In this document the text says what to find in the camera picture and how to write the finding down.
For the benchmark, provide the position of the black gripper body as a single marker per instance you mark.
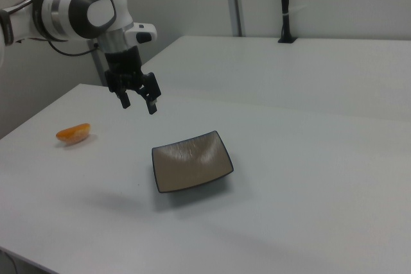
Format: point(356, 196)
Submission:
point(123, 62)

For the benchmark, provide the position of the orange bread roll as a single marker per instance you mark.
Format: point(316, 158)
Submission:
point(74, 133)

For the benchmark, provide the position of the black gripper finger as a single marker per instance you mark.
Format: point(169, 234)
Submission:
point(124, 100)
point(151, 97)

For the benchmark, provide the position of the grey metal partition post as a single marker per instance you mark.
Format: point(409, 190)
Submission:
point(233, 1)

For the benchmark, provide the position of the square brown ceramic plate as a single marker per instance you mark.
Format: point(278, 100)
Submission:
point(192, 165)

